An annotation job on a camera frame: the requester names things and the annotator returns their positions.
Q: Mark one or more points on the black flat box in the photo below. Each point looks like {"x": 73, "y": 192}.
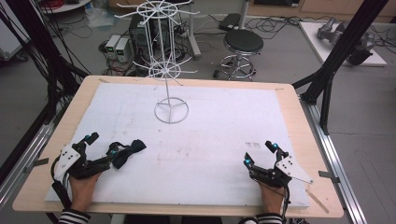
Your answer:
{"x": 229, "y": 21}

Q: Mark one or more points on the aluminium rail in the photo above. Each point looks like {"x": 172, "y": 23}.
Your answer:
{"x": 21, "y": 161}
{"x": 336, "y": 168}

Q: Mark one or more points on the white floor board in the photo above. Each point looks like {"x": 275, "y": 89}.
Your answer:
{"x": 317, "y": 40}

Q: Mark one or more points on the black computer tower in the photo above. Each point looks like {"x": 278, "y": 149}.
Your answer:
{"x": 137, "y": 34}

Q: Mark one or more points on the person's left hand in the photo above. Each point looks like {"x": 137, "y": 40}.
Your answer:
{"x": 81, "y": 189}

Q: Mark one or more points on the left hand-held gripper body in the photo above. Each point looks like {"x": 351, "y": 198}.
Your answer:
{"x": 67, "y": 158}

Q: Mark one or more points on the black metal frame post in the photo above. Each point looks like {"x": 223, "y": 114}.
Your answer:
{"x": 46, "y": 46}
{"x": 342, "y": 46}

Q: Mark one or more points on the white round table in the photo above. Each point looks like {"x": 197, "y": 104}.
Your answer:
{"x": 65, "y": 6}

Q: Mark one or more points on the grey desk leg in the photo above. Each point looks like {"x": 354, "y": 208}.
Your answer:
{"x": 193, "y": 37}

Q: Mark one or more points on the black round stool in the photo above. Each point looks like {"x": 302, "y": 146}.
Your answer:
{"x": 243, "y": 40}

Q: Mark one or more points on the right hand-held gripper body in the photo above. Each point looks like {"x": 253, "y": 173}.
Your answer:
{"x": 280, "y": 171}

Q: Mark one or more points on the grey metal pole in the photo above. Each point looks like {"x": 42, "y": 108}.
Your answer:
{"x": 243, "y": 14}

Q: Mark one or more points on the black bow tie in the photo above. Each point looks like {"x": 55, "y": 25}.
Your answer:
{"x": 130, "y": 151}

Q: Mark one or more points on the thin wooden stick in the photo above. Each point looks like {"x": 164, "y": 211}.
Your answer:
{"x": 317, "y": 200}

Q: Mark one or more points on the person's right hand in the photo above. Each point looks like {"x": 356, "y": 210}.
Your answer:
{"x": 271, "y": 199}

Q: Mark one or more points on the grey bench power supply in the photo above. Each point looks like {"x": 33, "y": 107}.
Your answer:
{"x": 111, "y": 43}
{"x": 123, "y": 49}

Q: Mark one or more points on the grey metal table clip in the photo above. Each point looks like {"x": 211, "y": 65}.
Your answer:
{"x": 328, "y": 176}
{"x": 36, "y": 163}

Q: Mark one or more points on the white foam mat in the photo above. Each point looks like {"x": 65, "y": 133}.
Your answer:
{"x": 202, "y": 140}

